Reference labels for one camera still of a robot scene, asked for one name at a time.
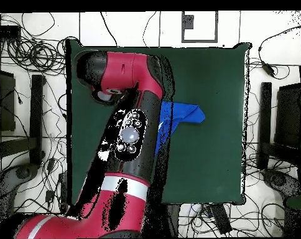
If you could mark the black equipment box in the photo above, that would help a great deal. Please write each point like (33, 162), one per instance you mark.
(5, 104)
(288, 117)

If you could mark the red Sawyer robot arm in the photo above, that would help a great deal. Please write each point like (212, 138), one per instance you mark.
(130, 74)

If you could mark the dark green table cloth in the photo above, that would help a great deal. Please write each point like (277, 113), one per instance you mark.
(210, 161)

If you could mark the blue shirt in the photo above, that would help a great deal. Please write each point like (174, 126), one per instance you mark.
(187, 113)

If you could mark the black power adapter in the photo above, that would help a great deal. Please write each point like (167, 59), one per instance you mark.
(268, 68)

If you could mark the grey square floor frame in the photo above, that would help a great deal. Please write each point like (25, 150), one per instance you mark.
(199, 40)

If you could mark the flat black box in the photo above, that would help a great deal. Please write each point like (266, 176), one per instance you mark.
(5, 31)

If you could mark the black power strip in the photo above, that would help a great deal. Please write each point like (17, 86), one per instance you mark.
(63, 191)
(221, 219)

